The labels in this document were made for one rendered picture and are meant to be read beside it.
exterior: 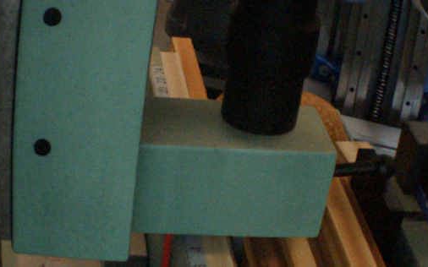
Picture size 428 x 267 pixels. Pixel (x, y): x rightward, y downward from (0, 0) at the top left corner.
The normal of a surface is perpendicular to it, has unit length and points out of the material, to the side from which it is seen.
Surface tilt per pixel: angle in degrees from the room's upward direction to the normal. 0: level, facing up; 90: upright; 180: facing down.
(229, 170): 90
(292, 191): 90
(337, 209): 0
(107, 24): 90
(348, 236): 0
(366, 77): 90
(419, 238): 0
